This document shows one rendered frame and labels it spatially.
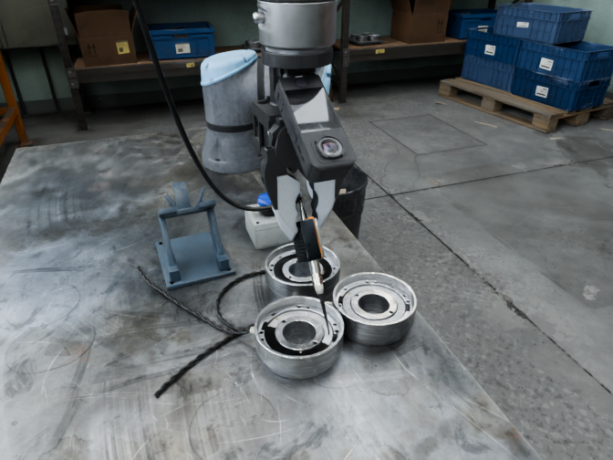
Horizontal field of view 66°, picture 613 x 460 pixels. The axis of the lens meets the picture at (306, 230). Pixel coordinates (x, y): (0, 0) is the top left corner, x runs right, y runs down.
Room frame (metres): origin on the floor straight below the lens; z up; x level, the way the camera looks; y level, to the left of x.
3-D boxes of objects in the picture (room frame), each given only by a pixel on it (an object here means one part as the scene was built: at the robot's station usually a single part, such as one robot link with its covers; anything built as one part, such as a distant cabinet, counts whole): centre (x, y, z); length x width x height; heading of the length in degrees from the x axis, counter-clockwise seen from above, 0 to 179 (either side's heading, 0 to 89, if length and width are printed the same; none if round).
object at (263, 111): (0.50, 0.01, 1.07); 0.09 x 0.08 x 0.12; 23
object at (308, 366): (0.41, 0.01, 0.82); 0.10 x 0.10 x 0.04
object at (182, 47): (4.01, 1.01, 0.56); 0.52 x 0.38 x 0.22; 107
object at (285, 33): (0.49, 0.01, 1.15); 0.08 x 0.08 x 0.05
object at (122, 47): (3.81, 1.51, 0.64); 0.49 x 0.40 x 0.37; 115
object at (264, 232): (0.68, 0.06, 0.82); 0.08 x 0.07 x 0.05; 20
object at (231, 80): (1.00, 0.15, 0.97); 0.13 x 0.12 x 0.14; 92
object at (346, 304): (0.47, -0.09, 0.82); 0.08 x 0.08 x 0.02
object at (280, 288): (0.54, 0.01, 0.82); 0.10 x 0.10 x 0.04
